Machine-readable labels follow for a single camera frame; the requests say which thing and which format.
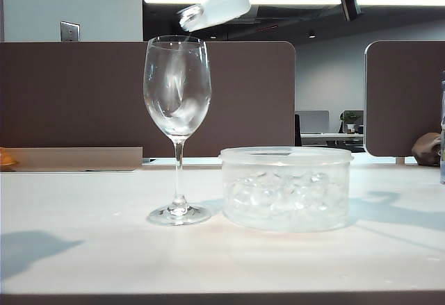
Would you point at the translucent white ice shovel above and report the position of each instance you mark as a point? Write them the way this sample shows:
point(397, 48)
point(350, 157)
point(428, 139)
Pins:
point(229, 2)

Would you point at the heap of clear ice cubes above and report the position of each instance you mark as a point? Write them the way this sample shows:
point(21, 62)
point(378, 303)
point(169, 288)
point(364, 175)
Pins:
point(278, 195)

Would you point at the clear stemmed wine glass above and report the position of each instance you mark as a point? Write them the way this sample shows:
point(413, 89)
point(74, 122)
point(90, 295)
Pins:
point(178, 211)

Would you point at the long ceiling light strip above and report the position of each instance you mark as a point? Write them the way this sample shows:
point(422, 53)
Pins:
point(295, 0)

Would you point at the round ceiling spotlight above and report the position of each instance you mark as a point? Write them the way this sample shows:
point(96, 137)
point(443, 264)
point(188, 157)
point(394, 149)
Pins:
point(311, 35)

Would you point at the brown partition with white edge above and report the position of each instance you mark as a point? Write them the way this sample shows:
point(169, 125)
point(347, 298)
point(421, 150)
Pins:
point(403, 93)

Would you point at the wide brown desk partition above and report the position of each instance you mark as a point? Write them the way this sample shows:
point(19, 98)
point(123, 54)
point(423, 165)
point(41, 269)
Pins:
point(87, 93)

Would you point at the small green potted plant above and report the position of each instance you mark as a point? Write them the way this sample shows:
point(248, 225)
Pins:
point(350, 119)

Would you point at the grey computer monitor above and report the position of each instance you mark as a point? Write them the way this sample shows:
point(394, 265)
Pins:
point(313, 122)

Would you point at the white office desk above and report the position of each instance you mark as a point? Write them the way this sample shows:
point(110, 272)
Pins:
point(320, 135)

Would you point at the brown crumpled bag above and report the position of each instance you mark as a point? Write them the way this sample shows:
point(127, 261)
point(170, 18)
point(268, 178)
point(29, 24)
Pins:
point(426, 149)

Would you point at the round translucent plastic container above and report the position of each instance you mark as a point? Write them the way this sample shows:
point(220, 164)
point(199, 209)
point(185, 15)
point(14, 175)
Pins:
point(285, 222)

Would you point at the metal wall plate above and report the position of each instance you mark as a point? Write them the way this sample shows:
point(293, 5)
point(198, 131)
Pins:
point(70, 31)

